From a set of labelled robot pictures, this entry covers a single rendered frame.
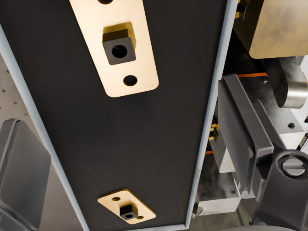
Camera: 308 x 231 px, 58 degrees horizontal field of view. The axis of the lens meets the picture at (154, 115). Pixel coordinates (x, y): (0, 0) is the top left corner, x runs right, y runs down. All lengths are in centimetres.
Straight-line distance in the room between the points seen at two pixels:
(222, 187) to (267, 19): 41
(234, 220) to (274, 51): 249
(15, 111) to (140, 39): 76
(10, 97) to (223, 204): 62
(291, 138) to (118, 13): 29
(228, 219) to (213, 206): 214
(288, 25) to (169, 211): 25
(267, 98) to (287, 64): 7
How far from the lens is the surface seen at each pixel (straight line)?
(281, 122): 40
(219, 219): 279
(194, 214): 62
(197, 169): 29
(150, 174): 29
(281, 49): 33
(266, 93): 43
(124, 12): 17
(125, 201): 33
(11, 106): 90
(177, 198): 35
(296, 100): 35
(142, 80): 19
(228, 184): 63
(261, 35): 31
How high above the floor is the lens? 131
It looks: 44 degrees down
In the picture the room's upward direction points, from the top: 171 degrees clockwise
